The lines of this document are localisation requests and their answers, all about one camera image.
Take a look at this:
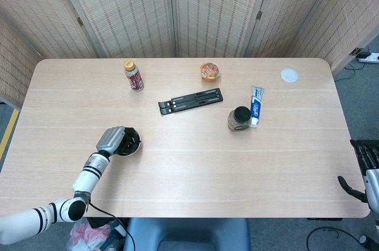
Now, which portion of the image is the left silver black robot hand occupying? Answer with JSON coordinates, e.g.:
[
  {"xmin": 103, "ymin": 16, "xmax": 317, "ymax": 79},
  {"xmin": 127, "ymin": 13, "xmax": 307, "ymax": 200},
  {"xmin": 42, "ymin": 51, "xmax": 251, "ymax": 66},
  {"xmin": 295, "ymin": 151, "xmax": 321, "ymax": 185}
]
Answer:
[{"xmin": 95, "ymin": 125, "xmax": 140, "ymax": 157}]

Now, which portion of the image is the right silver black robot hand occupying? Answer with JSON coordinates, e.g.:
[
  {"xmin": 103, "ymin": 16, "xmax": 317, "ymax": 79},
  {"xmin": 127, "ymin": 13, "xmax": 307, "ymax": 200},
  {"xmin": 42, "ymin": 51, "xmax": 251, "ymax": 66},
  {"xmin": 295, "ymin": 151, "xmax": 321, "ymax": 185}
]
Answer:
[{"xmin": 337, "ymin": 138, "xmax": 379, "ymax": 204}]

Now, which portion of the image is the white cup of coffee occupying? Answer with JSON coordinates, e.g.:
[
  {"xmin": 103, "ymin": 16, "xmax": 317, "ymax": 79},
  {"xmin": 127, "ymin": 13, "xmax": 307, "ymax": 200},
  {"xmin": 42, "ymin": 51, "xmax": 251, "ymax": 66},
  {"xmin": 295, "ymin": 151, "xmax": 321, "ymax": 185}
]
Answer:
[{"xmin": 114, "ymin": 127, "xmax": 142, "ymax": 157}]

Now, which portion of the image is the white paper cup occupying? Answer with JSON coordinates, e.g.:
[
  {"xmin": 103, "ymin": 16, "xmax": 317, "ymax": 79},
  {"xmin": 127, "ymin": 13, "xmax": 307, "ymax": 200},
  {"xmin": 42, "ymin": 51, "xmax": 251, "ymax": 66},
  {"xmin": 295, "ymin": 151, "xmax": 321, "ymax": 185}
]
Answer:
[{"xmin": 111, "ymin": 220, "xmax": 127, "ymax": 237}]

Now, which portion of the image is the coffee bottle with yellow cap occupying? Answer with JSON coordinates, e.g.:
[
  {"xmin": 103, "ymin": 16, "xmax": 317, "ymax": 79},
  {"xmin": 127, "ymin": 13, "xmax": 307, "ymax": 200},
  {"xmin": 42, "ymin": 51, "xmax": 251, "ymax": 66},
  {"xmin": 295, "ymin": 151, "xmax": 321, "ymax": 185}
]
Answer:
[{"xmin": 123, "ymin": 59, "xmax": 145, "ymax": 92}]

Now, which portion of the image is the black folding laptop stand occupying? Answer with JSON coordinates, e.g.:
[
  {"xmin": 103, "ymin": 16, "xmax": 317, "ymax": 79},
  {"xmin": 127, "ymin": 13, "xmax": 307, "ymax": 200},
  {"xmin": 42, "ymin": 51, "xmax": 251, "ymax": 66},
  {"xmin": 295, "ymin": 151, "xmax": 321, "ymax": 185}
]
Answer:
[{"xmin": 158, "ymin": 88, "xmax": 224, "ymax": 117}]

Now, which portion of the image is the pink white plastic bag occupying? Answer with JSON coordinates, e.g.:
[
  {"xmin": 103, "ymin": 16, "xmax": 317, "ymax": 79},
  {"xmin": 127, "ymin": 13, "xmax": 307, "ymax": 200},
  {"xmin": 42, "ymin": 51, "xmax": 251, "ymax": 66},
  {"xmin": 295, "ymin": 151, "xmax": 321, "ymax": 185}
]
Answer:
[{"xmin": 69, "ymin": 220, "xmax": 115, "ymax": 251}]

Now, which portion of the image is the yellow floor tape strip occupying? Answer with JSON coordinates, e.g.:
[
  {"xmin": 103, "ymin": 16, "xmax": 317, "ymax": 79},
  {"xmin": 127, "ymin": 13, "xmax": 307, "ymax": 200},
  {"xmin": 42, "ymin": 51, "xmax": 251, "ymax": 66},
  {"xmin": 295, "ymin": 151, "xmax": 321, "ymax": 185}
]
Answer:
[{"xmin": 0, "ymin": 108, "xmax": 20, "ymax": 160}]

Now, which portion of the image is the dark blue grey chair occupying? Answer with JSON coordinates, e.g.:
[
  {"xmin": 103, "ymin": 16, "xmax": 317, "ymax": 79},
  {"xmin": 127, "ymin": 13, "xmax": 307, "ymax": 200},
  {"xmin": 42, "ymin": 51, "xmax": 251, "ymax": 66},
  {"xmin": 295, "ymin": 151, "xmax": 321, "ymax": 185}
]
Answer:
[{"xmin": 123, "ymin": 217, "xmax": 252, "ymax": 251}]

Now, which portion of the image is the orange fruit jelly cup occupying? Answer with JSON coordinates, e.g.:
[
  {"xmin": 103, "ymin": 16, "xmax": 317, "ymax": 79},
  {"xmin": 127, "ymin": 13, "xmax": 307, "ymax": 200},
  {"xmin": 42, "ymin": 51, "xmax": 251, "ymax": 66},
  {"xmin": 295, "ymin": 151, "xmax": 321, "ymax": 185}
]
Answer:
[{"xmin": 198, "ymin": 62, "xmax": 222, "ymax": 82}]

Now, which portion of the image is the white power strip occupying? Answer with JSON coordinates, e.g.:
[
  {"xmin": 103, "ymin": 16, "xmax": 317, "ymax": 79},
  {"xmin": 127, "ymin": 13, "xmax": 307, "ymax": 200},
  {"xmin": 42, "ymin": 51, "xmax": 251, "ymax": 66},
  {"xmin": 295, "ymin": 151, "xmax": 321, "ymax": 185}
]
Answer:
[{"xmin": 356, "ymin": 52, "xmax": 379, "ymax": 64}]

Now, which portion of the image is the glass spice jar black lid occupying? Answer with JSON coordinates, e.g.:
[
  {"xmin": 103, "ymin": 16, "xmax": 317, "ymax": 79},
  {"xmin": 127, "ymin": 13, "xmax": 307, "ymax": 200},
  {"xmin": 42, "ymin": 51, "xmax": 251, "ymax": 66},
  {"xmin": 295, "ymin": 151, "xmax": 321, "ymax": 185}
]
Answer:
[{"xmin": 227, "ymin": 106, "xmax": 252, "ymax": 132}]

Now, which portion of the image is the bamboo folding screen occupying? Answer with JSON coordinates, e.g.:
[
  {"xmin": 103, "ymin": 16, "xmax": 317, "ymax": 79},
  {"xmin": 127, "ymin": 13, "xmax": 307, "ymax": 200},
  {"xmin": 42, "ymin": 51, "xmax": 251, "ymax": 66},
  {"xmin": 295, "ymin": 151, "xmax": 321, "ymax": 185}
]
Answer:
[{"xmin": 0, "ymin": 0, "xmax": 379, "ymax": 110}]

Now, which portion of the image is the white round table grommet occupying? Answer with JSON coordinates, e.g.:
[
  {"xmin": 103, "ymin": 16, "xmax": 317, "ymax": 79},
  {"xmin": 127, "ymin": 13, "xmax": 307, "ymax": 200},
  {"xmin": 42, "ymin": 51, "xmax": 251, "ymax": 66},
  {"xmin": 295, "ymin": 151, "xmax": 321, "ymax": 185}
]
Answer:
[{"xmin": 280, "ymin": 68, "xmax": 299, "ymax": 83}]

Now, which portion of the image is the white blue toothpaste tube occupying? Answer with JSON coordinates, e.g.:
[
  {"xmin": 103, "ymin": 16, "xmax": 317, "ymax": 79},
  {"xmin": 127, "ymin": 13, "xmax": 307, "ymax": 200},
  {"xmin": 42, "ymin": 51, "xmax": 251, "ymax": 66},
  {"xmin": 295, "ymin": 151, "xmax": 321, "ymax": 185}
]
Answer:
[{"xmin": 249, "ymin": 85, "xmax": 266, "ymax": 128}]

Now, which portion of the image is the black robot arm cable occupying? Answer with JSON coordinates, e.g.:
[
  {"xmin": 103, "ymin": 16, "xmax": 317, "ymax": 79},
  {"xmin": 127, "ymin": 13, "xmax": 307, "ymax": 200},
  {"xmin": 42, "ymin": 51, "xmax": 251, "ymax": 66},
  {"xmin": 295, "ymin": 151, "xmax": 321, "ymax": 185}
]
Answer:
[{"xmin": 88, "ymin": 202, "xmax": 134, "ymax": 242}]

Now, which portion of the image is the black floor cable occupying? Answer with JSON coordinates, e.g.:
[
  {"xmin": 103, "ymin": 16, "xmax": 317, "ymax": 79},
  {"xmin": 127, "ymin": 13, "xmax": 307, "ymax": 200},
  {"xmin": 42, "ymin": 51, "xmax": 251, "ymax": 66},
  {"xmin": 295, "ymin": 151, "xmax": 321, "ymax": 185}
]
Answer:
[{"xmin": 306, "ymin": 227, "xmax": 364, "ymax": 251}]

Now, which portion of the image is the black power strip cable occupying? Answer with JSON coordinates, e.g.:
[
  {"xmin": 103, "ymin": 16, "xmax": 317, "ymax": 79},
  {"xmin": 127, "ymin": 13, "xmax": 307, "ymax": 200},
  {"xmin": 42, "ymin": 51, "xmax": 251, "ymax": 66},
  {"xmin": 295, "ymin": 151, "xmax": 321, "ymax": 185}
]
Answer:
[{"xmin": 334, "ymin": 60, "xmax": 367, "ymax": 82}]

